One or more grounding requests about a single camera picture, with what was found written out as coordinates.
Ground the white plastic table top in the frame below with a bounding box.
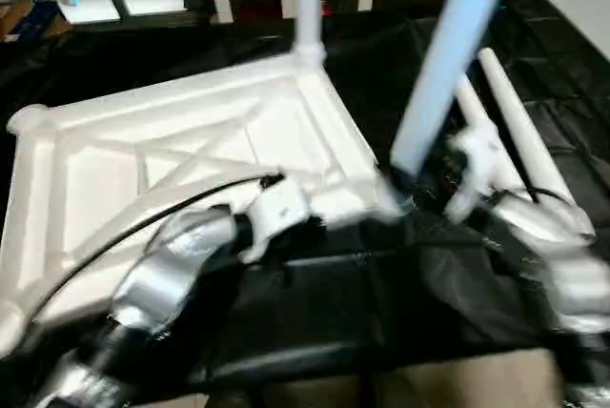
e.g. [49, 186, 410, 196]
[0, 52, 416, 357]

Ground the black mat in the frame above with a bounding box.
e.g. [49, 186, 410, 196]
[0, 10, 610, 380]

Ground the white flat board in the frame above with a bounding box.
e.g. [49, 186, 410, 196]
[545, 0, 610, 61]

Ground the blue printed package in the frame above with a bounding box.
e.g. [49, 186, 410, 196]
[0, 0, 72, 42]

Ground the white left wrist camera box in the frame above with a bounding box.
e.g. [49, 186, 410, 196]
[237, 176, 315, 264]

